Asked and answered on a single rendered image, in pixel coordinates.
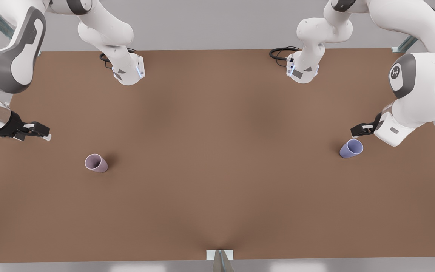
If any purple cup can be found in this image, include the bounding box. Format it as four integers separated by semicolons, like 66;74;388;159
339;139;364;159

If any pink cup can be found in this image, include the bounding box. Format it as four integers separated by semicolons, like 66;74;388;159
85;153;109;173

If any black cable loop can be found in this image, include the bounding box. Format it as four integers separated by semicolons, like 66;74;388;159
99;48;137;70
269;46;302;68

